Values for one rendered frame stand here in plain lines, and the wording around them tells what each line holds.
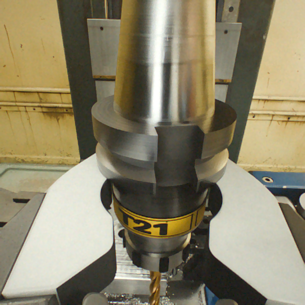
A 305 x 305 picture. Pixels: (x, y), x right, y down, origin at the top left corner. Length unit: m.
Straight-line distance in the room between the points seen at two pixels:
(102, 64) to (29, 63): 0.62
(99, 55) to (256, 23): 0.52
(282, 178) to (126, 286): 0.34
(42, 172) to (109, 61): 0.95
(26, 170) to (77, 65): 0.90
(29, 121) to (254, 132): 1.29
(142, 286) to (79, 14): 0.79
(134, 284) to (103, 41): 0.69
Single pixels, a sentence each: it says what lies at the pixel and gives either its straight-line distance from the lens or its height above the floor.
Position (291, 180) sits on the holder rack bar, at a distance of 0.35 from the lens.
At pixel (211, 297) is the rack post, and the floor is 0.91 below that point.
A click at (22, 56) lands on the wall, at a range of 1.40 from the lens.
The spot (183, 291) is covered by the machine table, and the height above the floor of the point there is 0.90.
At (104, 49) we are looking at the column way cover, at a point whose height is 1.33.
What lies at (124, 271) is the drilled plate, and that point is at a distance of 0.49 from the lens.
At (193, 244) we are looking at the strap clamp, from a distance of 0.51.
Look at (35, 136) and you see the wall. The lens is 1.53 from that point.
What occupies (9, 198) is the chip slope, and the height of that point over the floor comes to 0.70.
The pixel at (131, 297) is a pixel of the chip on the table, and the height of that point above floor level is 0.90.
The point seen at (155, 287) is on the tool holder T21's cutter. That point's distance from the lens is 0.19.
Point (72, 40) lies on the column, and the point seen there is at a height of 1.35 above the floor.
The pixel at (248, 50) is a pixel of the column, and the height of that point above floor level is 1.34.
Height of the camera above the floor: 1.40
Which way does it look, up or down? 29 degrees down
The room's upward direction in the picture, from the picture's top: 2 degrees clockwise
